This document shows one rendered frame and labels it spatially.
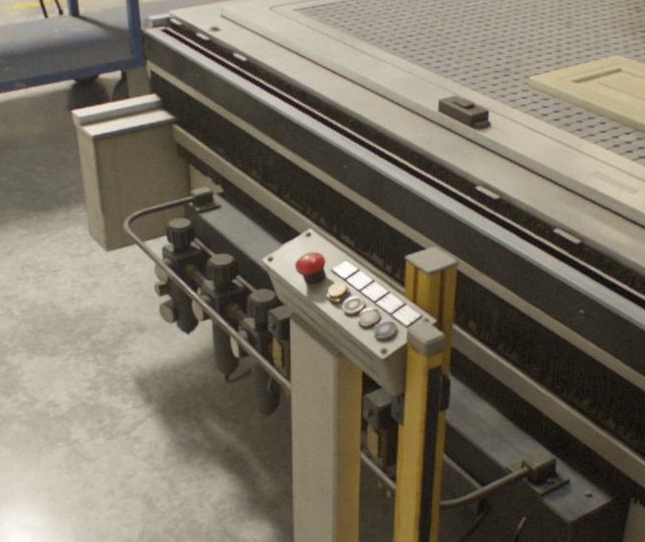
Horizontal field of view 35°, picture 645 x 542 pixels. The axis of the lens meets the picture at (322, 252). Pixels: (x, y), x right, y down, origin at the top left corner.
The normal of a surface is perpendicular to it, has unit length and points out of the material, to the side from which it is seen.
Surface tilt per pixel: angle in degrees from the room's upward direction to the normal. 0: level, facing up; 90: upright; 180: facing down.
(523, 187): 0
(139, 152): 90
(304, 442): 90
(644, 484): 90
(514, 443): 0
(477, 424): 0
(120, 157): 90
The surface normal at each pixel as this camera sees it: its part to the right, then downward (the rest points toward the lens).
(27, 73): 0.00, -0.88
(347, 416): 0.55, 0.40
